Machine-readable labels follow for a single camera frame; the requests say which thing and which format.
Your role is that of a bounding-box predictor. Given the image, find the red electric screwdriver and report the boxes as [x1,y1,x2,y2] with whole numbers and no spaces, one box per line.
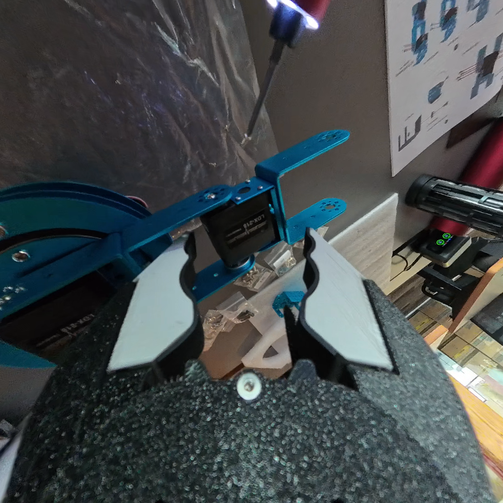
[242,0,331,144]

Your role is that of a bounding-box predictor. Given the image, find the blue toy robot arm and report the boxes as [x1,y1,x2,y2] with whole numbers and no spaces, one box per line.
[0,130,350,368]

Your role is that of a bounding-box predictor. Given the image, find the small clear screw bag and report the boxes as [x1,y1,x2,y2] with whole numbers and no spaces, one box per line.
[198,299,258,335]
[234,251,299,291]

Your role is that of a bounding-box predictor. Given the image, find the wooden board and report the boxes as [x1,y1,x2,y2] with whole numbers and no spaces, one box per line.
[448,259,503,335]

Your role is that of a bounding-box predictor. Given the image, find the white foam piece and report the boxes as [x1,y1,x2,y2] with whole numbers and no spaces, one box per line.
[242,314,291,368]

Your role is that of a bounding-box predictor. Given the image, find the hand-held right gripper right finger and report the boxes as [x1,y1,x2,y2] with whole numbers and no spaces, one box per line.
[285,227,397,385]

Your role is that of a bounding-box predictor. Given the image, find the white instruction sheet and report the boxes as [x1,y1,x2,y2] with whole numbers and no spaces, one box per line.
[384,0,503,177]

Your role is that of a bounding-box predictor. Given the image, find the small blue metal bracket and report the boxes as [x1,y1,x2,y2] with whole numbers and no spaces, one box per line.
[272,290,308,321]

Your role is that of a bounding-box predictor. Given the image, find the clear plastic bag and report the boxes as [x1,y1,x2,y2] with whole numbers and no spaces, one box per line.
[0,0,276,205]

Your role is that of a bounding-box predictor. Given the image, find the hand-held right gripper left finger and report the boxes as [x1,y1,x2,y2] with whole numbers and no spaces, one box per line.
[107,232,205,380]

